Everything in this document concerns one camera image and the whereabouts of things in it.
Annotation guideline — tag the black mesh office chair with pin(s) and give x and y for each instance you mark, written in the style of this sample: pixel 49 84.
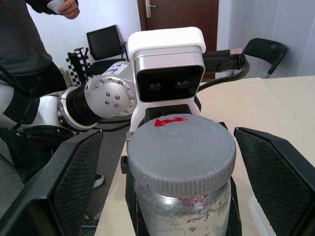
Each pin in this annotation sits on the black mesh office chair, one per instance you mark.
pixel 105 46

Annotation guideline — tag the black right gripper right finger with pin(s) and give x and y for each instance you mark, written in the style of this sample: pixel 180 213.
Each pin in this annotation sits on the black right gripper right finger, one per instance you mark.
pixel 275 177

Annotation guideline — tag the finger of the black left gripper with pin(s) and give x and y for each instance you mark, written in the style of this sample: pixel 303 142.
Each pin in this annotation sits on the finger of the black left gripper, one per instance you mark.
pixel 235 211
pixel 130 196

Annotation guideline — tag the grey screw lid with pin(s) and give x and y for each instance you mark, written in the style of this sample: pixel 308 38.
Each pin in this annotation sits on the grey screw lid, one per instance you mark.
pixel 179 157

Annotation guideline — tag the black white checkerboard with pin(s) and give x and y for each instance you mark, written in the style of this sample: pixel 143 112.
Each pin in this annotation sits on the black white checkerboard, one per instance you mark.
pixel 77 66

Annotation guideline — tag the dark brown door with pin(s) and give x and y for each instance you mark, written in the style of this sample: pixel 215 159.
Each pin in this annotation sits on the dark brown door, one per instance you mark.
pixel 179 14

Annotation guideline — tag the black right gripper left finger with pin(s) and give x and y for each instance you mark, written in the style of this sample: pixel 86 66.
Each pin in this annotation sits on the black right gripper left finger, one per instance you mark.
pixel 71 177

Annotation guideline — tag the clear plastic box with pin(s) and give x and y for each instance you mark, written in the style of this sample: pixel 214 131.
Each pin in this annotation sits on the clear plastic box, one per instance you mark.
pixel 261 216

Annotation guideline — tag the black plastic folding chair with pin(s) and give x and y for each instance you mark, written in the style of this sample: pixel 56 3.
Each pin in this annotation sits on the black plastic folding chair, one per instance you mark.
pixel 267 50

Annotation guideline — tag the small white object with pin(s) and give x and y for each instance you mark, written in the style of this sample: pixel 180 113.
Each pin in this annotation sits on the small white object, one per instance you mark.
pixel 56 5

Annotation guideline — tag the person in grey shirt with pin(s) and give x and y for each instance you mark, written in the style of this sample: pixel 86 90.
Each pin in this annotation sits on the person in grey shirt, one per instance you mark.
pixel 22 44

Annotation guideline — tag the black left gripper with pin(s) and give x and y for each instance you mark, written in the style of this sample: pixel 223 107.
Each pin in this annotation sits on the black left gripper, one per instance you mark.
pixel 165 112

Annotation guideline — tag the blue shoe with white sole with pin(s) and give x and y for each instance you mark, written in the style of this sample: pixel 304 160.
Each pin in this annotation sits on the blue shoe with white sole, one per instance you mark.
pixel 99 180

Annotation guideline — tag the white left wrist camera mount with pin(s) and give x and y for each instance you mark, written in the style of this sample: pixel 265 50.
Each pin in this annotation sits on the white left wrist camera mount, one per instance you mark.
pixel 167 40

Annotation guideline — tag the glass jar with white powder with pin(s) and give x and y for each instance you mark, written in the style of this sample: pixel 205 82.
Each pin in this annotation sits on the glass jar with white powder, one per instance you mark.
pixel 184 216

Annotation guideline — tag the person's bare hand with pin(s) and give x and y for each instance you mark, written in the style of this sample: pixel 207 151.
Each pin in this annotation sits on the person's bare hand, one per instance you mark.
pixel 70 8

